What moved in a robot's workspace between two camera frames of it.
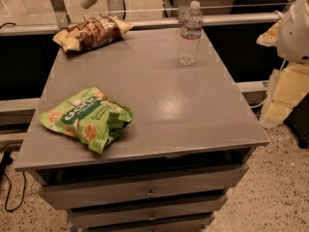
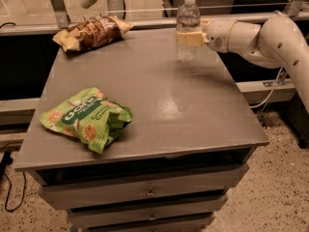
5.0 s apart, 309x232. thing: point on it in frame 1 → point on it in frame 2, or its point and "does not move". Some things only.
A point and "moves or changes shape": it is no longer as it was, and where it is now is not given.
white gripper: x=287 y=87 → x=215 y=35
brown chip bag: x=92 y=33 does not move
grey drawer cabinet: x=187 y=146 does not move
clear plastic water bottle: x=191 y=34 moves or changes shape
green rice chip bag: x=91 y=117 does not move
